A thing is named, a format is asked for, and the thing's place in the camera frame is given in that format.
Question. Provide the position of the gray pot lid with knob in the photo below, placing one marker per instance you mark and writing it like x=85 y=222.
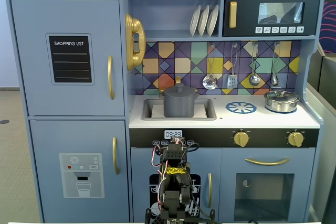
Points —
x=179 y=91

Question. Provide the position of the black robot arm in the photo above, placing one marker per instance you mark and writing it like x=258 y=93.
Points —
x=174 y=158

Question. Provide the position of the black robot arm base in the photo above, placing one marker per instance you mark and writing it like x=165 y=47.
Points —
x=152 y=217

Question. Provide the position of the shiny steel pot lid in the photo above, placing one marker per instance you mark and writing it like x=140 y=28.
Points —
x=278 y=96

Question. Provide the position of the gray plastic pot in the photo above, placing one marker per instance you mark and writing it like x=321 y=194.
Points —
x=178 y=106

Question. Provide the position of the gold toy faucet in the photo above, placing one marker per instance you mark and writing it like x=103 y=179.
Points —
x=178 y=79

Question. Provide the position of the digital clock display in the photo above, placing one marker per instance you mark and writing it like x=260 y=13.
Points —
x=173 y=134

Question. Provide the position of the steel skimmer spoon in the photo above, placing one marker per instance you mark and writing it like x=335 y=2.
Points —
x=210 y=82

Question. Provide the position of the gray toy sink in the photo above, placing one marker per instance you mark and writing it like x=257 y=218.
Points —
x=210 y=115

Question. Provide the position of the black stove control panel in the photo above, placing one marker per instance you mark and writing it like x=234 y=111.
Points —
x=210 y=137

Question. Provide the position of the steel slotted spatula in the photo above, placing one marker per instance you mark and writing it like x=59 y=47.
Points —
x=232 y=82

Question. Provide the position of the blue dishwasher door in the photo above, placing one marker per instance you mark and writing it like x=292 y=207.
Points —
x=141 y=161

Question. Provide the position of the gold toy telephone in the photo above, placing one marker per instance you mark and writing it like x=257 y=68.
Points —
x=136 y=30

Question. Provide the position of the white toy plate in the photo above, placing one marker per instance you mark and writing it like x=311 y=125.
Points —
x=203 y=20
x=194 y=22
x=213 y=19

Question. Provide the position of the gold stove knob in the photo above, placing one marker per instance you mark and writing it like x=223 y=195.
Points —
x=241 y=138
x=295 y=138

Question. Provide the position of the blue oven door with window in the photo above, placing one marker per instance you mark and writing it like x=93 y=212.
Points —
x=228 y=161

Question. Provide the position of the steel ladle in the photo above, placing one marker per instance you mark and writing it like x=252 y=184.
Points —
x=254 y=80

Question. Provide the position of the black shopping list board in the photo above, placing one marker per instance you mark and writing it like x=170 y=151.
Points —
x=71 y=64

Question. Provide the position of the small steel hanging utensil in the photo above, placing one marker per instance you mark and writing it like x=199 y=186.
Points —
x=274 y=79

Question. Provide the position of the blue freezer door with dispenser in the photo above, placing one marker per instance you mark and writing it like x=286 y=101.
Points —
x=47 y=140

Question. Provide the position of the tall blue fridge door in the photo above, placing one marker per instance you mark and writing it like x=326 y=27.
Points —
x=31 y=77

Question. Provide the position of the black round floor disc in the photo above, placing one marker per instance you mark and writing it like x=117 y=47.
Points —
x=4 y=121

